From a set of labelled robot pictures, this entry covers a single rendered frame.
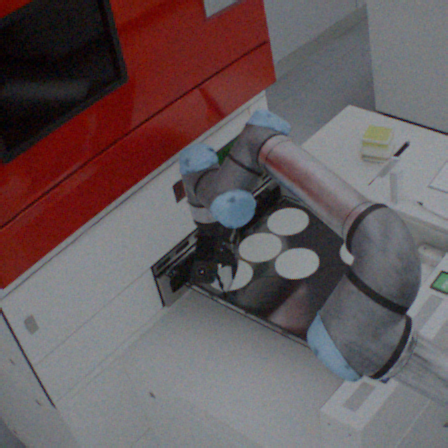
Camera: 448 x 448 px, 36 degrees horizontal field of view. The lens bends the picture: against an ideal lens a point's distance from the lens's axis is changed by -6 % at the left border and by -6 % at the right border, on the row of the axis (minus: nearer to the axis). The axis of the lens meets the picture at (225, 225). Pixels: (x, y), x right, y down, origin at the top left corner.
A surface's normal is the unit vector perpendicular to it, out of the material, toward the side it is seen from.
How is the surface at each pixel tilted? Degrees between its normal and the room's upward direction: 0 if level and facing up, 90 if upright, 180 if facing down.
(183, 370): 0
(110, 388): 90
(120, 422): 90
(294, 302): 0
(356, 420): 0
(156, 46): 90
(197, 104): 90
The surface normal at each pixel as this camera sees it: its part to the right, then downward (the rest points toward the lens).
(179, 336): -0.16, -0.76
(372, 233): -0.50, -0.47
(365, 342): 0.00, 0.22
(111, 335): 0.75, 0.32
